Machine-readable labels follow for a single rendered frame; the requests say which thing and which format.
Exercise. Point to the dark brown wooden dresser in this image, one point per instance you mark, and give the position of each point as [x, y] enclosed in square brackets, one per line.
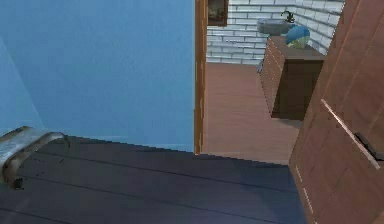
[290, 83]

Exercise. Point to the blue and yellow ball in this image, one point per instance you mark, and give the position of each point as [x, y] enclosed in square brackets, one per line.
[297, 36]

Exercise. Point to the black sink faucet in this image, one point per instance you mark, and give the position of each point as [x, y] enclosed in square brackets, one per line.
[288, 16]

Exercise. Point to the brown wooden room door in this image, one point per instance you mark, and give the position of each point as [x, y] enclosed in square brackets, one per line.
[346, 133]

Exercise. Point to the dark framed wall picture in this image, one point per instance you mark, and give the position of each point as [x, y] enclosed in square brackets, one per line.
[217, 12]

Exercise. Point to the grey wall sink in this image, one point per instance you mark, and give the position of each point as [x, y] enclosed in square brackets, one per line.
[273, 26]

